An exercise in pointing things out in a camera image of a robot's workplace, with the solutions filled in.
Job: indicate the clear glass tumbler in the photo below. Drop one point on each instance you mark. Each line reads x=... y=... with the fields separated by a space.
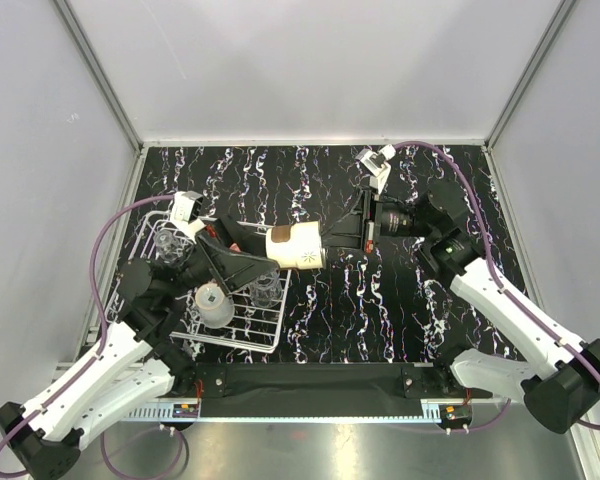
x=266 y=291

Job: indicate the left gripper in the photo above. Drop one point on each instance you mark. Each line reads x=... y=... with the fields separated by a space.
x=232 y=270

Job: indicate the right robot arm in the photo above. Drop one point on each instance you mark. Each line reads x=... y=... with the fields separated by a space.
x=559 y=378

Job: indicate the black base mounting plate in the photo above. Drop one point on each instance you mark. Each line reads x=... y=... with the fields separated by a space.
x=322 y=391

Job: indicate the light blue plastic cup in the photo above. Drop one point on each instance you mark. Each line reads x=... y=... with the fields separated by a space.
x=216 y=310

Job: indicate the white wire dish rack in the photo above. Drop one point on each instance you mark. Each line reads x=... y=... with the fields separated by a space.
x=253 y=327

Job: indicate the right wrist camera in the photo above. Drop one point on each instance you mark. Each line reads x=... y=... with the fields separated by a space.
x=378 y=165

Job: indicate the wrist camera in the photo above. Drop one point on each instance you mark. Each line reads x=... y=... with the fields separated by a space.
x=378 y=165
x=185 y=213

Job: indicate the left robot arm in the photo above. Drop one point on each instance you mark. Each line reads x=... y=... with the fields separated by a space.
x=134 y=359

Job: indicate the small clear faceted glass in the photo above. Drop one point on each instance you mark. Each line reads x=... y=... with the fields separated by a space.
x=170 y=250

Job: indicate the steel metal cup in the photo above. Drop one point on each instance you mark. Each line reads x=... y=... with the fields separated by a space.
x=297 y=246

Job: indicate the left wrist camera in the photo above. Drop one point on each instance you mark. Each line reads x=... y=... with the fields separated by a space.
x=185 y=213

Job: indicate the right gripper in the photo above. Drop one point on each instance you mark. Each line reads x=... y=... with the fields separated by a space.
x=359 y=227

